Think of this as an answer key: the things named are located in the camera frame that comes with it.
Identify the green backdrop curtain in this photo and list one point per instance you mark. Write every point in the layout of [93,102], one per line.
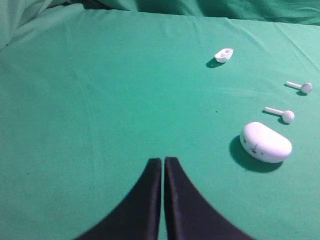
[15,13]

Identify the white earbud charging case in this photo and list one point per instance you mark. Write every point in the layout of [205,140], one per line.
[265,144]

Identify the white bluetooth earbud far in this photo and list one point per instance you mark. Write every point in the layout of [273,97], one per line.
[304,88]

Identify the white case lid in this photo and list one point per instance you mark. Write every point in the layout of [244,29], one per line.
[224,55]

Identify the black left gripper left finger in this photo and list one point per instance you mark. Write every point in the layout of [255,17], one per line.
[137,216]

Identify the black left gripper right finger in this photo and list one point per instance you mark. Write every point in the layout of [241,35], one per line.
[188,215]

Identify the green table cloth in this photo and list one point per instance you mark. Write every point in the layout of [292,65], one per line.
[88,96]

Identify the white bluetooth earbud near case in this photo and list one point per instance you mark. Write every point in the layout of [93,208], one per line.
[287,116]

